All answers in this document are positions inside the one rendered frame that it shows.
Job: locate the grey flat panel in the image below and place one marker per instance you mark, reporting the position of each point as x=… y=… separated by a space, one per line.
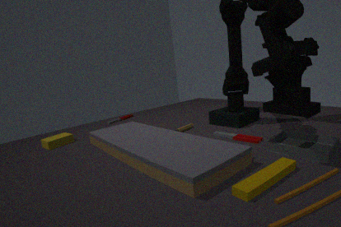
x=185 y=162

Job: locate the brown thin rod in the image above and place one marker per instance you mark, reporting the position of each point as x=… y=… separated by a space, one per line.
x=305 y=187
x=305 y=211

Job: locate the yellow rectangular block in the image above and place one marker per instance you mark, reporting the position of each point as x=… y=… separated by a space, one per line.
x=264 y=179
x=57 y=140

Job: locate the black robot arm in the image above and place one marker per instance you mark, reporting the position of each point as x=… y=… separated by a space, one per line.
x=278 y=15

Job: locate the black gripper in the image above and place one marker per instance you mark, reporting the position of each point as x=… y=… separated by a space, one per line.
x=283 y=72

